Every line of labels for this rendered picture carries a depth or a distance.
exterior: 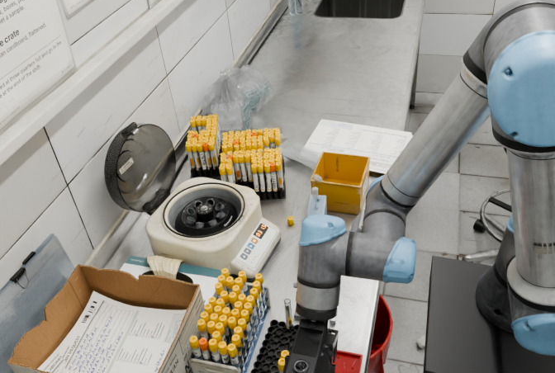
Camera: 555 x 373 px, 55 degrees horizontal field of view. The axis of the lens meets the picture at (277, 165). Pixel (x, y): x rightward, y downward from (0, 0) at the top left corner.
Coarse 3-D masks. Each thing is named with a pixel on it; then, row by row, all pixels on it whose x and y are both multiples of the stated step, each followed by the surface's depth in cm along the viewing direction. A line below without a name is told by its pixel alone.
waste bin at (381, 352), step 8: (384, 304) 171; (384, 312) 172; (376, 320) 178; (384, 320) 172; (376, 328) 179; (384, 328) 172; (376, 336) 180; (384, 336) 171; (376, 344) 180; (384, 344) 159; (376, 352) 157; (384, 352) 160; (376, 360) 158; (384, 360) 165; (368, 368) 158; (376, 368) 162
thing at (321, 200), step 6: (312, 198) 133; (318, 198) 133; (324, 198) 132; (312, 204) 131; (318, 204) 131; (324, 204) 131; (312, 210) 129; (318, 210) 129; (324, 210) 129; (306, 216) 128
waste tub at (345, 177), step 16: (320, 160) 146; (336, 160) 148; (352, 160) 147; (368, 160) 143; (320, 176) 148; (336, 176) 152; (352, 176) 150; (368, 176) 147; (320, 192) 140; (336, 192) 138; (352, 192) 137; (336, 208) 142; (352, 208) 140
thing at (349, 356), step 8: (344, 352) 108; (352, 352) 108; (336, 360) 107; (344, 360) 107; (352, 360) 107; (360, 360) 106; (336, 368) 106; (344, 368) 106; (352, 368) 106; (360, 368) 105
